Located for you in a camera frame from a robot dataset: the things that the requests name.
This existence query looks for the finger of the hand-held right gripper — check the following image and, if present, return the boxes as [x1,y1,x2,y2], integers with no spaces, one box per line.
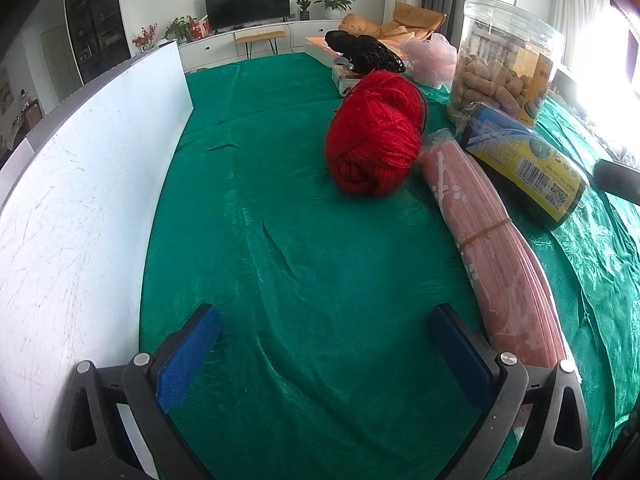
[592,159,640,206]

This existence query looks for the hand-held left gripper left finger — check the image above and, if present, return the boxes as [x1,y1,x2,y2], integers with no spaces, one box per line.
[59,302,223,480]

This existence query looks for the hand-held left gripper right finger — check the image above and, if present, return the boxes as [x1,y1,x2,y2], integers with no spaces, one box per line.
[429,303,594,480]

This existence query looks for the white storage box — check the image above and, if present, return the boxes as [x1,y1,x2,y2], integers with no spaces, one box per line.
[0,40,195,480]

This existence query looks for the red yarn ball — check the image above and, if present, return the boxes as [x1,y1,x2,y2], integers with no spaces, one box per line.
[325,70,430,197]

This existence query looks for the blue yellow bag roll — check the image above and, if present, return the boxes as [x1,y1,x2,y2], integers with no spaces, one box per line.
[459,101,591,232]

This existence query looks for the pink plastic bag bundle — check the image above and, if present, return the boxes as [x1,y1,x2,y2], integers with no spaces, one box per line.
[416,128,583,431]

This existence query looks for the green tablecloth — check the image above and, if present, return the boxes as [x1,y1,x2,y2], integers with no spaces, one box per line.
[139,51,640,480]

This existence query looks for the clear plastic snack jar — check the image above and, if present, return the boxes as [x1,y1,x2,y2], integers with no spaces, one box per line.
[446,0,566,128]

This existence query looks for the white sheer curtain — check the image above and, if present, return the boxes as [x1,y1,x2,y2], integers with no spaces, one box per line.
[550,0,611,71]

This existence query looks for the orange lounge chair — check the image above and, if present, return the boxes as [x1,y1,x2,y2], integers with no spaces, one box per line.
[337,2,447,43]

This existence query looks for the black mesh net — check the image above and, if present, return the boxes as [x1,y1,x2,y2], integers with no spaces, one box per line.
[324,30,407,75]

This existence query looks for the small white carton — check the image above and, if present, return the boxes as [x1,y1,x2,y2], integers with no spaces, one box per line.
[331,57,366,97]

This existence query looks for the white tv cabinet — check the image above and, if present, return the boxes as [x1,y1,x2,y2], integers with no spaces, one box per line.
[177,19,351,73]

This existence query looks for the red flower bouquet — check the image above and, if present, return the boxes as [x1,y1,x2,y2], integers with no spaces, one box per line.
[131,23,158,52]

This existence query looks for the wooden bench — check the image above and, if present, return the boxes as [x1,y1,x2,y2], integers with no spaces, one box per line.
[234,30,287,58]

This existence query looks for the bushy green potted plant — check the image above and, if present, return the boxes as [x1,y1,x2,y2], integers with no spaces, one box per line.
[164,16,192,43]

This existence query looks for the orange book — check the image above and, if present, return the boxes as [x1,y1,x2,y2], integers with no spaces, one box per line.
[304,35,346,68]

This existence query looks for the dark glass display cabinet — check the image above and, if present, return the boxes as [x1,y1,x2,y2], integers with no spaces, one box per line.
[63,0,132,86]

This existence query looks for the black television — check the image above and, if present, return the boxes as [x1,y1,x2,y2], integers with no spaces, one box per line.
[204,0,292,31]

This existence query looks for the framed wall painting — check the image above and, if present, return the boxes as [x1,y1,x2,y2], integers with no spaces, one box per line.
[0,67,13,116]

